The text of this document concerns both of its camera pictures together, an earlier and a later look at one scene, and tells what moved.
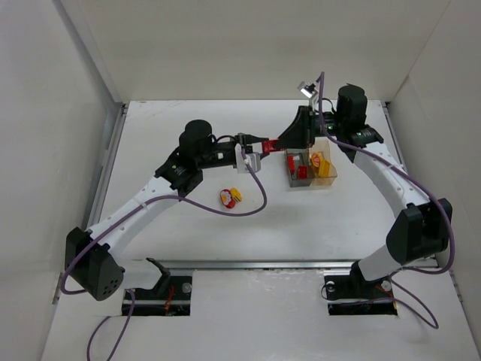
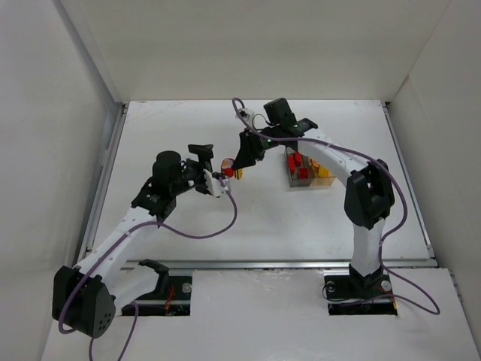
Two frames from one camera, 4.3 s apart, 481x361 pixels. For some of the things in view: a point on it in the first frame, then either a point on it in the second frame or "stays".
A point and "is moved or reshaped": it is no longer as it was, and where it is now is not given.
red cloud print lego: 227,198 to 228,167
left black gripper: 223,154 to 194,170
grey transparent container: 299,168 stays
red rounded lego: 267,146 is moved or reshaped
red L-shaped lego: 291,165 stays
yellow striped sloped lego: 236,194 to 239,174
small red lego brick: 302,172 stays
